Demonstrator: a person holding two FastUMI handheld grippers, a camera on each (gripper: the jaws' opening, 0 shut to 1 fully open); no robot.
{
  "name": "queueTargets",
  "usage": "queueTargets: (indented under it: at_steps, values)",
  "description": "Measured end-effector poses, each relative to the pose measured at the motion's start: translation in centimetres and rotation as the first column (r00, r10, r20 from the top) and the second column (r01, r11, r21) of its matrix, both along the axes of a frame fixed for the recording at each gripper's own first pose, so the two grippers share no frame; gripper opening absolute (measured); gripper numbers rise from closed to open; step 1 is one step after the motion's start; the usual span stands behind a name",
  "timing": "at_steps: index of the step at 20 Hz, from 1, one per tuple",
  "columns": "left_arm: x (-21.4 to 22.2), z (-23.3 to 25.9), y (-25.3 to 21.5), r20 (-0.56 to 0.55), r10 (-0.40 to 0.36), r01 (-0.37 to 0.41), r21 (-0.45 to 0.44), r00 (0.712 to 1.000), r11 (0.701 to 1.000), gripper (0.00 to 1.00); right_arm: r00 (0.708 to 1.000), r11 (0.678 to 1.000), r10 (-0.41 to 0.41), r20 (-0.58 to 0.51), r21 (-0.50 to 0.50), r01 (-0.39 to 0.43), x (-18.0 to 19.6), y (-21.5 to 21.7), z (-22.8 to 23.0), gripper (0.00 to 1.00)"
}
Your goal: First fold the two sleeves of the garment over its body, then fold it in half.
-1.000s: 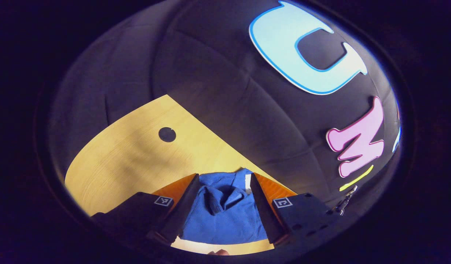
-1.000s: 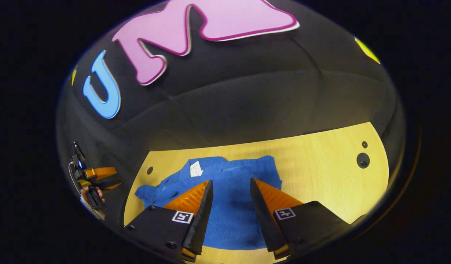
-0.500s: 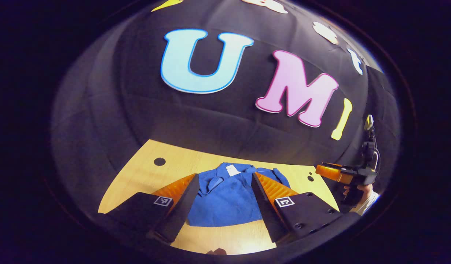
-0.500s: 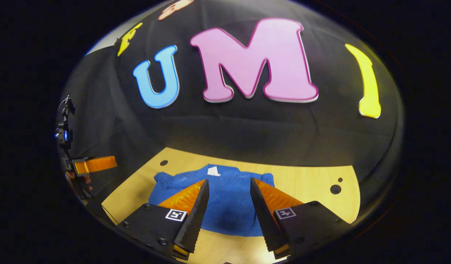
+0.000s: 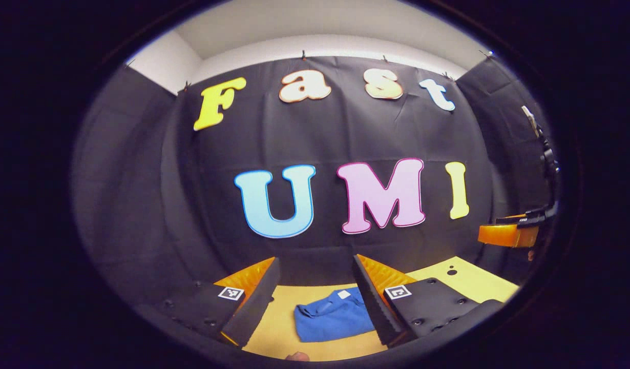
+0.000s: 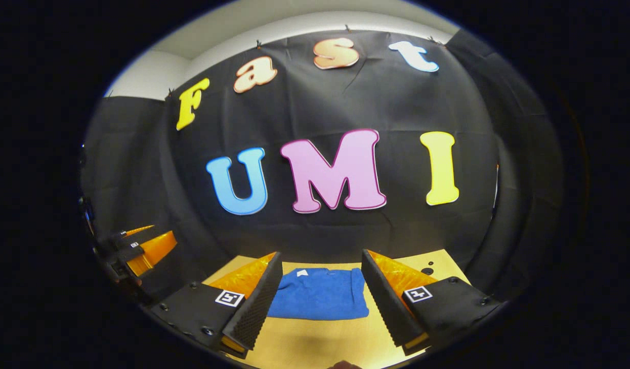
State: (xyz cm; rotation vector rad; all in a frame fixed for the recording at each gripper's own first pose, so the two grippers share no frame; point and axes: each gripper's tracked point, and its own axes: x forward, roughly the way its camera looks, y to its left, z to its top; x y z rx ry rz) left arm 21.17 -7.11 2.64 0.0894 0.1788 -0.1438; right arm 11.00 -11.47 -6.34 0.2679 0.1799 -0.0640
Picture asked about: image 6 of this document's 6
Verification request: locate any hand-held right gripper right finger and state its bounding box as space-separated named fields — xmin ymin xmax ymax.
xmin=360 ymin=249 xmax=502 ymax=357

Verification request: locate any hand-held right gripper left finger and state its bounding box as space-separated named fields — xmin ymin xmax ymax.
xmin=143 ymin=251 xmax=284 ymax=359

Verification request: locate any blue corduroy shirt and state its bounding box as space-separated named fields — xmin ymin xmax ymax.
xmin=267 ymin=268 xmax=370 ymax=321

